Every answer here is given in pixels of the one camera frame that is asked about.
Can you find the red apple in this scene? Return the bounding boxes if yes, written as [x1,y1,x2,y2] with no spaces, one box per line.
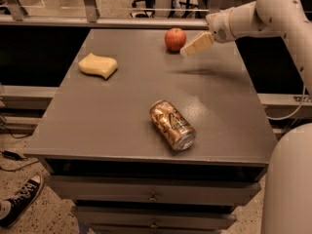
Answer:
[165,28,186,52]

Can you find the yellow sponge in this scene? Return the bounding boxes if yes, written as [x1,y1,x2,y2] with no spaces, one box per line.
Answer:
[78,54,118,80]

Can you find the black white sneaker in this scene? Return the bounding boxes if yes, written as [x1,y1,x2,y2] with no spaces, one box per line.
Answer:
[0,174,44,227]

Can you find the grey drawer cabinet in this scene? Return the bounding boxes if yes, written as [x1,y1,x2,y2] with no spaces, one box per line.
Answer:
[25,29,276,234]

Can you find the black office chair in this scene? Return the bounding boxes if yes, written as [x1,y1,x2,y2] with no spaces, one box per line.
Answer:
[129,0,157,20]

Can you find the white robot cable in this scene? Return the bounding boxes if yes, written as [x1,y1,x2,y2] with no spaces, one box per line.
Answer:
[266,83,308,122]

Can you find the metal railing frame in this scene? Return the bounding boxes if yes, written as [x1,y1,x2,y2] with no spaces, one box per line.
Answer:
[0,0,222,30]

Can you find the upper grey drawer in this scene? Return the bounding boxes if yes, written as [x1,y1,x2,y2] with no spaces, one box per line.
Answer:
[47,175,260,206]

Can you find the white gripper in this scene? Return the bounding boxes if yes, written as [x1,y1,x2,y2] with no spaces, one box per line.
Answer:
[180,9,235,57]

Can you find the grey drawer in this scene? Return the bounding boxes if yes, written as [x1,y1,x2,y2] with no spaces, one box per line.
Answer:
[47,175,260,206]
[72,207,236,230]

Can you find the gold soda can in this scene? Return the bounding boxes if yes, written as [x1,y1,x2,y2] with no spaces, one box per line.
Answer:
[150,100,196,151]

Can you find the lower grey drawer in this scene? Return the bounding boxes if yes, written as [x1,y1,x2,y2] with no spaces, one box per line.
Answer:
[72,207,236,230]

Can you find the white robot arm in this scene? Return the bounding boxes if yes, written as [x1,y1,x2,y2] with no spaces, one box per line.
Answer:
[181,0,312,234]

